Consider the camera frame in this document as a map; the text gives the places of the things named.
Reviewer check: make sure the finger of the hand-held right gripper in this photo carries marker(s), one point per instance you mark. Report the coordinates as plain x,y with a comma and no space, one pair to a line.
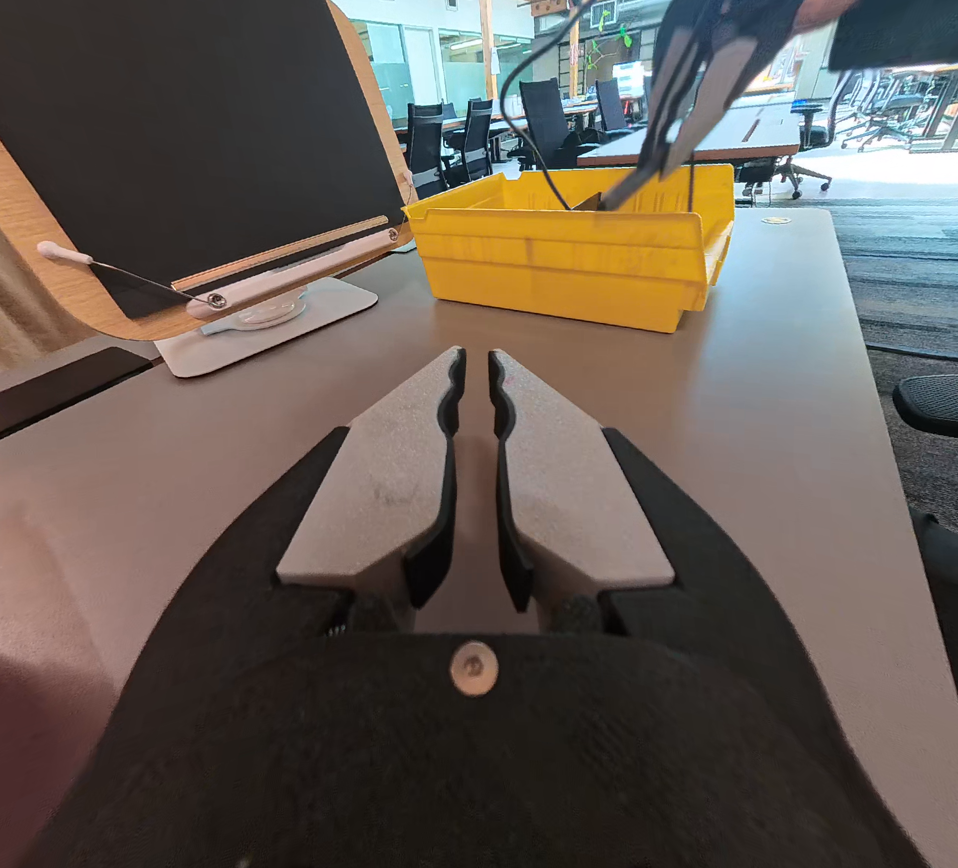
719,90

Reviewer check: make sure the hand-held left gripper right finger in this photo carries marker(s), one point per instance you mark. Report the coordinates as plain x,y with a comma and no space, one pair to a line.
584,494

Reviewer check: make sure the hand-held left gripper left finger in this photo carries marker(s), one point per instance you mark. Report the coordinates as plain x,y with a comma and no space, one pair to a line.
367,494

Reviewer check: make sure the yellow plastic bin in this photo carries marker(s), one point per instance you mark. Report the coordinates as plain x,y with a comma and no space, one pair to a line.
554,262

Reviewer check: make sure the black office chair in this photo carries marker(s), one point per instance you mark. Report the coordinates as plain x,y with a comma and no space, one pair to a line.
931,404
611,105
427,149
473,135
544,120

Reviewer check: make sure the black monitor screen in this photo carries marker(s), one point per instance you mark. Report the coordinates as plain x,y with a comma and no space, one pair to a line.
180,75

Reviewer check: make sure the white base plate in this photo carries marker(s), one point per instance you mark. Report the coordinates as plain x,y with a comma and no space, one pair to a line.
300,332

